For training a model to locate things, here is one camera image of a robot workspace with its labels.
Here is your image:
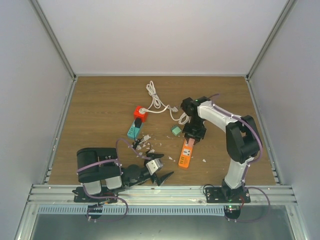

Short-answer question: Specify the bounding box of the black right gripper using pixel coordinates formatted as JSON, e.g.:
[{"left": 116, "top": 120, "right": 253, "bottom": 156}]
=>
[{"left": 183, "top": 117, "right": 207, "bottom": 143}]

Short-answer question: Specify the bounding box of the green square adapter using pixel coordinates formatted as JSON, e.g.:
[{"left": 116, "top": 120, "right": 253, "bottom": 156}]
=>
[{"left": 171, "top": 125, "right": 182, "bottom": 136}]

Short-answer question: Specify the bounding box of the black thin cable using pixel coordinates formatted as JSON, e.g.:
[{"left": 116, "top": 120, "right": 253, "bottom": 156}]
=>
[{"left": 132, "top": 138, "right": 152, "bottom": 153}]

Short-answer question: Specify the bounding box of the black power adapter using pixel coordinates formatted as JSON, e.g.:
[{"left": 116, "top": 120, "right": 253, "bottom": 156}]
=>
[{"left": 134, "top": 117, "right": 142, "bottom": 128}]

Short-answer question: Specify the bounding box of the red cube power socket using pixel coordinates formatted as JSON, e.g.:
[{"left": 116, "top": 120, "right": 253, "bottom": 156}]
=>
[{"left": 133, "top": 105, "right": 148, "bottom": 123}]

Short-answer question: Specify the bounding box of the pink square adapter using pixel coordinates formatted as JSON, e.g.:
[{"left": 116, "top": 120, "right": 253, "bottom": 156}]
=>
[{"left": 187, "top": 138, "right": 195, "bottom": 148}]

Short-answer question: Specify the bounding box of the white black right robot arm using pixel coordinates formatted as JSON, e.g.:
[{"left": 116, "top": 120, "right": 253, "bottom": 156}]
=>
[{"left": 180, "top": 96, "right": 263, "bottom": 203}]

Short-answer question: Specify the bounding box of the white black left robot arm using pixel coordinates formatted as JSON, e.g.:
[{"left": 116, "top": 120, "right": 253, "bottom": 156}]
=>
[{"left": 76, "top": 147, "right": 174, "bottom": 202}]

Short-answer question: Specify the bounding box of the orange power strip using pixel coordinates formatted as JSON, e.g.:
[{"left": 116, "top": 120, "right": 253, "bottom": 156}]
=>
[{"left": 178, "top": 140, "right": 194, "bottom": 169}]

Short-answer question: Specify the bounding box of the teal power strip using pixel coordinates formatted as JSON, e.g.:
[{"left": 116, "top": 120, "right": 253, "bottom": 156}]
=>
[{"left": 127, "top": 121, "right": 144, "bottom": 140}]

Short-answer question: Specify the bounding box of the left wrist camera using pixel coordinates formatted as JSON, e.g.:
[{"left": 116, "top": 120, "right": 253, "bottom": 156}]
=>
[{"left": 145, "top": 158, "right": 164, "bottom": 176}]

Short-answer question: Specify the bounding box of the slotted cable duct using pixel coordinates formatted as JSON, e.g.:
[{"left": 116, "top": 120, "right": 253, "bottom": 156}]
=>
[{"left": 38, "top": 205, "right": 225, "bottom": 217}]

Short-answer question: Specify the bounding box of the white cable with plug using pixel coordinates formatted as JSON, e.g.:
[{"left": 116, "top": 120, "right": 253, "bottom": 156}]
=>
[{"left": 145, "top": 80, "right": 181, "bottom": 113}]

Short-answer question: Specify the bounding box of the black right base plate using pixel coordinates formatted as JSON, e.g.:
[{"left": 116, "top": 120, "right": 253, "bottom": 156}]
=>
[{"left": 202, "top": 184, "right": 251, "bottom": 204}]

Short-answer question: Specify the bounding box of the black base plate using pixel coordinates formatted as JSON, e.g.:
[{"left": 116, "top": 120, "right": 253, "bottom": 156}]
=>
[
  {"left": 72, "top": 186, "right": 118, "bottom": 205},
  {"left": 202, "top": 184, "right": 251, "bottom": 204}
]

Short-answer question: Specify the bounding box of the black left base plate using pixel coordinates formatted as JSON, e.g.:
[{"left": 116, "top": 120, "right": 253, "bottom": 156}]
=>
[{"left": 72, "top": 186, "right": 118, "bottom": 205}]

